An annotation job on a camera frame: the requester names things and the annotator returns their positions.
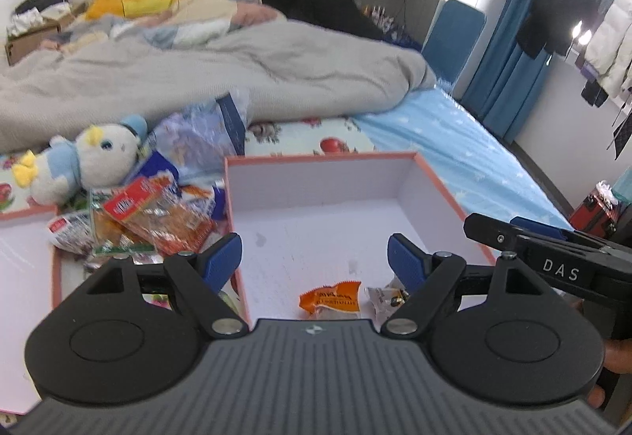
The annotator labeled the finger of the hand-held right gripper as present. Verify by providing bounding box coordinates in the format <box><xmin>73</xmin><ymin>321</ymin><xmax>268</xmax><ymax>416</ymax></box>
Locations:
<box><xmin>463</xmin><ymin>213</ymin><xmax>603</xmax><ymax>259</ymax></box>

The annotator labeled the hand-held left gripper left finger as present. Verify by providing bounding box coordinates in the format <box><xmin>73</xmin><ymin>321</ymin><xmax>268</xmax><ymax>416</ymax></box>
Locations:
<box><xmin>74</xmin><ymin>232</ymin><xmax>250</xmax><ymax>338</ymax></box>

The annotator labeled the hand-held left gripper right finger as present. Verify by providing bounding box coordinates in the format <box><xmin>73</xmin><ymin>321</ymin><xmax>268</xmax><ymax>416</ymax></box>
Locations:
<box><xmin>380</xmin><ymin>232</ymin><xmax>549</xmax><ymax>338</ymax></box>

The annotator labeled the clear small snack packet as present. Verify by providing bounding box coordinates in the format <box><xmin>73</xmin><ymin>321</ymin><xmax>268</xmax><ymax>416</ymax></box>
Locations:
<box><xmin>364</xmin><ymin>283</ymin><xmax>410</xmax><ymax>323</ymax></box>

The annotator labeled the orange small snack packet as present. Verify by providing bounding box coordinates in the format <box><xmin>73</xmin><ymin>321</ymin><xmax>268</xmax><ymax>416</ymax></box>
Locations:
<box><xmin>299</xmin><ymin>281</ymin><xmax>362</xmax><ymax>318</ymax></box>

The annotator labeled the orange-rimmed white box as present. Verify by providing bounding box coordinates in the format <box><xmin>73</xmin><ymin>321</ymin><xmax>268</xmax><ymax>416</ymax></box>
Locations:
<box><xmin>223</xmin><ymin>152</ymin><xmax>497</xmax><ymax>326</ymax></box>

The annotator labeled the person's right hand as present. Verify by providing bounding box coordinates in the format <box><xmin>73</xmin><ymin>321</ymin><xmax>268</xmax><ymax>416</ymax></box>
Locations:
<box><xmin>587</xmin><ymin>339</ymin><xmax>632</xmax><ymax>410</ymax></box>

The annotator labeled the red suitcase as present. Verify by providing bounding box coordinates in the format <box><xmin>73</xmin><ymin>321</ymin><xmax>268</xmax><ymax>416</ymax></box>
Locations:
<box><xmin>568</xmin><ymin>192</ymin><xmax>624</xmax><ymax>234</ymax></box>

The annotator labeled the orange printed snack packet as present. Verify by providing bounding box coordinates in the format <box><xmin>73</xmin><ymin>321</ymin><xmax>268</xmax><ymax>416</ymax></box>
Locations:
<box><xmin>179</xmin><ymin>185</ymin><xmax>219</xmax><ymax>219</ymax></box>

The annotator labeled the light blue bedsheet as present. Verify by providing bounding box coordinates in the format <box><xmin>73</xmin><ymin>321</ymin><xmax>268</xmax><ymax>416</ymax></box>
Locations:
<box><xmin>353</xmin><ymin>87</ymin><xmax>576</xmax><ymax>232</ymax></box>

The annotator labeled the red label orange snack packet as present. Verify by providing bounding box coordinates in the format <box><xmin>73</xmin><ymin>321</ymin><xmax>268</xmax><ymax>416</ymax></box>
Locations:
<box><xmin>101</xmin><ymin>175</ymin><xmax>216</xmax><ymax>257</ymax></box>

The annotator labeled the shiny foil snack packet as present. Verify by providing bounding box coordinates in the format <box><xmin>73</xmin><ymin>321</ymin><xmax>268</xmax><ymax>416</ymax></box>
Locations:
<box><xmin>83</xmin><ymin>251</ymin><xmax>165</xmax><ymax>274</ymax></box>

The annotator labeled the green edged snack packet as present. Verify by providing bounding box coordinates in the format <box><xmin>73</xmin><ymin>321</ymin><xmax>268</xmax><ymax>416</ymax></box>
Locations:
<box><xmin>89</xmin><ymin>188</ymin><xmax>155</xmax><ymax>259</ymax></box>

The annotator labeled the floral plastic bag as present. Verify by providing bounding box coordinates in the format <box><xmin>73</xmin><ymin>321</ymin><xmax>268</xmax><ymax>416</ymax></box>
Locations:
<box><xmin>143</xmin><ymin>89</ymin><xmax>252</xmax><ymax>174</ymax></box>

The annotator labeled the fruit print sheet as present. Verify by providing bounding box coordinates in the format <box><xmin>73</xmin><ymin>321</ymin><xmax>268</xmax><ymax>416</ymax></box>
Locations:
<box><xmin>0</xmin><ymin>115</ymin><xmax>378</xmax><ymax>213</ymax></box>

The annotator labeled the white red label snack packet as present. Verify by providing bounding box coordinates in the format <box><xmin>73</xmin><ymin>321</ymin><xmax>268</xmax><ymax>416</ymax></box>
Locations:
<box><xmin>47</xmin><ymin>212</ymin><xmax>96</xmax><ymax>254</ymax></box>

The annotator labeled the white and blue plush toy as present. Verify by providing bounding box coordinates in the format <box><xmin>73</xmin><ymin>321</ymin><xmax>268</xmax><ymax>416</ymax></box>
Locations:
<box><xmin>12</xmin><ymin>114</ymin><xmax>149</xmax><ymax>206</ymax></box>

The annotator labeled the blue curtain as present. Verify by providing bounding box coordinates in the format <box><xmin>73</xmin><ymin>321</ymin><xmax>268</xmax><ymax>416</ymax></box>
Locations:
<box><xmin>463</xmin><ymin>0</ymin><xmax>552</xmax><ymax>143</ymax></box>

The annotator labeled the grey blanket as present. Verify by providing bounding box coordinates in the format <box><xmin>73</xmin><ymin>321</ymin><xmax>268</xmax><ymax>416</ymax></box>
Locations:
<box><xmin>0</xmin><ymin>13</ymin><xmax>438</xmax><ymax>153</ymax></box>

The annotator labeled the blue chair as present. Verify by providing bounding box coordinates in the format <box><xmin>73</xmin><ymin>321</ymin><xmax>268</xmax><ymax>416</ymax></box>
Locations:
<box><xmin>422</xmin><ymin>0</ymin><xmax>487</xmax><ymax>96</ymax></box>

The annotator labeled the hanging white puffer jacket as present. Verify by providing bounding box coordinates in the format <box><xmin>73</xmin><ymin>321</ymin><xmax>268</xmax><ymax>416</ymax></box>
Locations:
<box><xmin>581</xmin><ymin>0</ymin><xmax>632</xmax><ymax>101</ymax></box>

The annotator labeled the patchwork duvet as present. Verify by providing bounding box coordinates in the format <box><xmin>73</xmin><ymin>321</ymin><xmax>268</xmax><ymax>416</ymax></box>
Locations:
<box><xmin>111</xmin><ymin>3</ymin><xmax>283</xmax><ymax>49</ymax></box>

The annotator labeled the yellow pillow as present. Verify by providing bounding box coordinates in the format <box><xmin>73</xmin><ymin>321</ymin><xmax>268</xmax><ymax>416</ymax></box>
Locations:
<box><xmin>86</xmin><ymin>0</ymin><xmax>201</xmax><ymax>21</ymax></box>

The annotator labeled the black pillow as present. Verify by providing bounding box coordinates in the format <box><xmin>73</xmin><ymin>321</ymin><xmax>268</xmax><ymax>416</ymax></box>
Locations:
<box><xmin>259</xmin><ymin>0</ymin><xmax>425</xmax><ymax>53</ymax></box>

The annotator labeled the cardboard box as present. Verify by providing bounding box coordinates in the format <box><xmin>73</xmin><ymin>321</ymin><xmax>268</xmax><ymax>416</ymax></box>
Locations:
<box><xmin>5</xmin><ymin>3</ymin><xmax>88</xmax><ymax>68</ymax></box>

